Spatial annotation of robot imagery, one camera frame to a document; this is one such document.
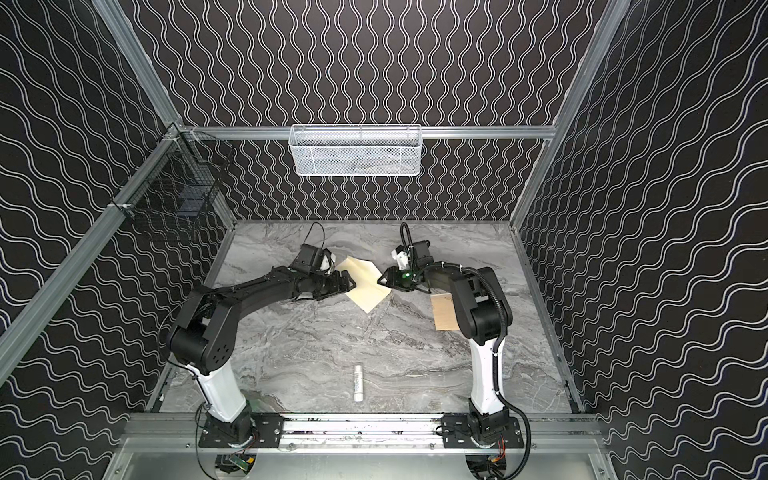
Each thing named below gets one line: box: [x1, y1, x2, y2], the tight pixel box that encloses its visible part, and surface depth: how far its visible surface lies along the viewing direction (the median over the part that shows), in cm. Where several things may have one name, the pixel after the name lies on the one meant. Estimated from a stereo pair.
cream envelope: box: [335, 255, 392, 314], surface depth 103 cm
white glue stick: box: [354, 365, 364, 402], surface depth 82 cm
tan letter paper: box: [430, 293, 460, 331], surface depth 100 cm
